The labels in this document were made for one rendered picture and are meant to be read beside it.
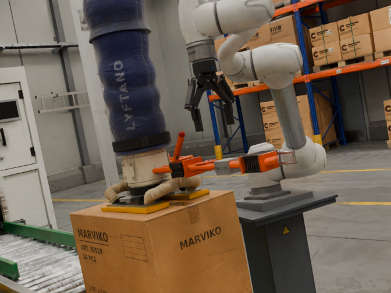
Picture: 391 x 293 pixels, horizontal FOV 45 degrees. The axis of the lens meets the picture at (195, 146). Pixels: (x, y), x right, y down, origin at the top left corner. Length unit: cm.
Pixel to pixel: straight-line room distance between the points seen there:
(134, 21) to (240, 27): 48
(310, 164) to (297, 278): 58
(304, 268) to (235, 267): 75
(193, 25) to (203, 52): 9
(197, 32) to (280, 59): 57
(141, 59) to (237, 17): 47
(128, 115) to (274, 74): 63
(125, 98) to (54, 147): 1027
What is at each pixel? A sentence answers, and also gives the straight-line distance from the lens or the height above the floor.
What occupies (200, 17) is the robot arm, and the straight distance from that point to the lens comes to 147.
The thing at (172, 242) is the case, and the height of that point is 85.
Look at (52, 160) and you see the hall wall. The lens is 1191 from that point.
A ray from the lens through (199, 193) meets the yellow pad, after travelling 176.
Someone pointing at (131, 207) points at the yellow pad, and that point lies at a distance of 173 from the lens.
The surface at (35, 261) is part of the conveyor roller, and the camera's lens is 314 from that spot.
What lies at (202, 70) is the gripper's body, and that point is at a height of 139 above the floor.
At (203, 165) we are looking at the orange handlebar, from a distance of 151.
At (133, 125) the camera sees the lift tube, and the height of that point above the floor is 126.
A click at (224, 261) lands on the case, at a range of 176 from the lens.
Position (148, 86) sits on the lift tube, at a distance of 176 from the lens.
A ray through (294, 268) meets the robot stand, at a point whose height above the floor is 41.
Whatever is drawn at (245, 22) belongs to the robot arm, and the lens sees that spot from 145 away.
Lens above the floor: 126
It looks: 4 degrees down
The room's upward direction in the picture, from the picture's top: 10 degrees counter-clockwise
